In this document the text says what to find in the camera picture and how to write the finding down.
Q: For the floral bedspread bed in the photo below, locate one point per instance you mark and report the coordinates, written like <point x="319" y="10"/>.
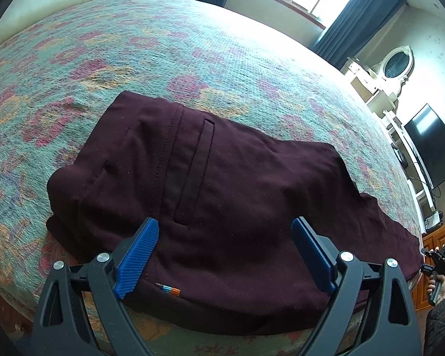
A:
<point x="207" y="63"/>

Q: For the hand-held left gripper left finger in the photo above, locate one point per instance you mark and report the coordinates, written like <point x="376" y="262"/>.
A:
<point x="137" y="254"/>

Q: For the black electronic box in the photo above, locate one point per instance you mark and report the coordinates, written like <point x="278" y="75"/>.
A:
<point x="433" y="219"/>

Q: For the person's right hand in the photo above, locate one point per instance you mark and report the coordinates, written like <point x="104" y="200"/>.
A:
<point x="442" y="289"/>

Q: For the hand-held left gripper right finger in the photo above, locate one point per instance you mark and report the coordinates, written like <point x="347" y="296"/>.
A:
<point x="313" y="252"/>

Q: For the person's right forearm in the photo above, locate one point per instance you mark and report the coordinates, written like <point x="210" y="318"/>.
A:
<point x="443" y="326"/>

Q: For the maroon pants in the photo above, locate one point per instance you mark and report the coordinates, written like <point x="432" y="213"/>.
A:
<point x="226" y="178"/>

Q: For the white television shelf unit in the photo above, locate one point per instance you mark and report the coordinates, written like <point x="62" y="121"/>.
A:
<point x="421" y="194"/>

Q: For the black television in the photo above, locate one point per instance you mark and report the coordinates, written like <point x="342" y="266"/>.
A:
<point x="428" y="144"/>

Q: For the white vanity with oval mirror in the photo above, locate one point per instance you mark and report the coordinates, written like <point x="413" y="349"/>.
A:
<point x="396" y="63"/>

